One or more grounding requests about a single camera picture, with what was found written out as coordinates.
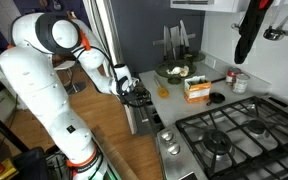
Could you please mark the small black skillet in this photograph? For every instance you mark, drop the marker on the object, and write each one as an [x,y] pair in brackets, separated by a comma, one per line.
[215,98]

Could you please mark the magnetic knife rack with knives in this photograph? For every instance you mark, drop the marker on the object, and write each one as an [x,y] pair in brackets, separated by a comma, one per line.
[175,42]

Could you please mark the black oven mitt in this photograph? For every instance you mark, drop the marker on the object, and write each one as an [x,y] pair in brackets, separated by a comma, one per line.
[249,28]

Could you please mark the small green glass cake stand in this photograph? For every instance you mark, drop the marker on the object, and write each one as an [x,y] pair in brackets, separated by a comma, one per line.
[195,57]

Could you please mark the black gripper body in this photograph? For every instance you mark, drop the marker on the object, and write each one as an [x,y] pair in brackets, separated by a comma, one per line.
[131,94]

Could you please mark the red labelled tin can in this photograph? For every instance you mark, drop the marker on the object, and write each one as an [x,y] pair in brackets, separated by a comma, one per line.
[231,75]

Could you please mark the white wall outlet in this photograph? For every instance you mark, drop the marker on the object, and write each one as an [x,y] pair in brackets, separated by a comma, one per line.
[211,62]

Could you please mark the hanging steel ladle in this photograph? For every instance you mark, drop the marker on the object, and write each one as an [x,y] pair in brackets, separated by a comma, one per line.
[276,33]

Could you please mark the wooden robot stand board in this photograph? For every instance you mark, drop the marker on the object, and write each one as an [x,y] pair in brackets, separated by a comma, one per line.
[118,168]

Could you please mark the garlic bulbs on stand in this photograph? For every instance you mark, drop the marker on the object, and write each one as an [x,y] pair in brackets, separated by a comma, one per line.
[181,71]

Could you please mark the stainless gas stove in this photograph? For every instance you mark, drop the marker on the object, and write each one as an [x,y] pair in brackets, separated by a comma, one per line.
[244,140]

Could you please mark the orange cardboard box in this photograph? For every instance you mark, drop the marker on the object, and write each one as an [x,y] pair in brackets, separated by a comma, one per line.
[196,89]

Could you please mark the white upper cabinet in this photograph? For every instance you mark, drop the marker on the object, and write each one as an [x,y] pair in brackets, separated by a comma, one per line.
[230,6]

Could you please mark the bigger orange smiley spatula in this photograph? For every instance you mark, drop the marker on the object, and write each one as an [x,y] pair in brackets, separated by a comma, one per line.
[162,92]

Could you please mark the large green glass cake stand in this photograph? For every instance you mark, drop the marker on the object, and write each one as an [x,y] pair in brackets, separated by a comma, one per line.
[174,79]

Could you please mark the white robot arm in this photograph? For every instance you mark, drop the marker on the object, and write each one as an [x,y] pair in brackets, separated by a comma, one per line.
[27,65]

